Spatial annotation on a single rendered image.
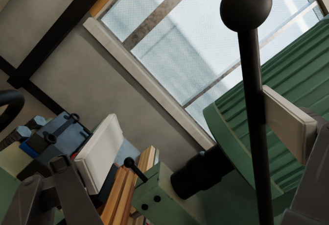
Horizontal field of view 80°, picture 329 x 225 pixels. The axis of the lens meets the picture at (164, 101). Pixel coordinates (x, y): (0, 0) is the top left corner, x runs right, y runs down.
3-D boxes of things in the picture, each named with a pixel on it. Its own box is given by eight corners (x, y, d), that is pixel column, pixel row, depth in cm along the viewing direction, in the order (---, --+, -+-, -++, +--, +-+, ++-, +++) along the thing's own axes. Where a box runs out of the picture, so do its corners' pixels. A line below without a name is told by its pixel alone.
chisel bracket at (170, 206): (131, 180, 42) (160, 159, 40) (174, 218, 45) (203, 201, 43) (122, 211, 35) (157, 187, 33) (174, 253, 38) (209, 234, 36)
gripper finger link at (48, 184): (73, 210, 12) (28, 215, 12) (103, 156, 16) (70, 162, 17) (63, 190, 11) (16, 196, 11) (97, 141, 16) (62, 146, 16)
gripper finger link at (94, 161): (99, 195, 13) (88, 196, 13) (124, 139, 20) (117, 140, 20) (83, 158, 12) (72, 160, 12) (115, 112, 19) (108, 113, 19)
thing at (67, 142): (51, 121, 39) (69, 104, 38) (93, 157, 41) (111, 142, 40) (-6, 163, 27) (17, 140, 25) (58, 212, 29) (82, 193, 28)
